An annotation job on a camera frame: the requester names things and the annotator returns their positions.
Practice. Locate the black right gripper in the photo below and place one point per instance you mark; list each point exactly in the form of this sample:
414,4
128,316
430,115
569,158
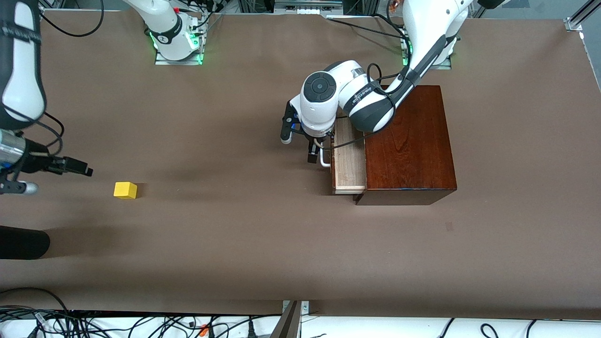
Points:
38,162

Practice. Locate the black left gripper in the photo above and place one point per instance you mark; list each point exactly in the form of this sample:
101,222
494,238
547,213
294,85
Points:
312,149

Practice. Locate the yellow block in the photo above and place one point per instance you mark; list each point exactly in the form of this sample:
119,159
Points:
124,189

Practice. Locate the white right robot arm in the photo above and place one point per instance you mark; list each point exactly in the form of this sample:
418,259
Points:
23,70

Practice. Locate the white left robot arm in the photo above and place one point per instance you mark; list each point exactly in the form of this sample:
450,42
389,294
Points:
324,117

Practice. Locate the black cylindrical object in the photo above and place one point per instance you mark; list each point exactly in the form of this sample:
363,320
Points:
23,242

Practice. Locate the dark brown wooden cabinet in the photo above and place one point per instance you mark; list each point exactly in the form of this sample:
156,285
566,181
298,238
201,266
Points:
413,155

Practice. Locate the silver electronics box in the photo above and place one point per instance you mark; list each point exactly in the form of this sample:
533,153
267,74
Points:
305,5

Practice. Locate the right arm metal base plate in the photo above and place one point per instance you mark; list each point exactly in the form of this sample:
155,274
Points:
162,61

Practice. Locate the aluminium corner bracket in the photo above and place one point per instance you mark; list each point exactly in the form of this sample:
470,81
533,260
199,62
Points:
305,307

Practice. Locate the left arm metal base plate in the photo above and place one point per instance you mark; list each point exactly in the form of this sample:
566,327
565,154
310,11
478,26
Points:
443,65

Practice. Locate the grey metal post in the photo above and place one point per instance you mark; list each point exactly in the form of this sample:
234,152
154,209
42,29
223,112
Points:
286,326

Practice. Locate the aluminium frame profile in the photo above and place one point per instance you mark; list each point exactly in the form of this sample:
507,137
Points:
575,23

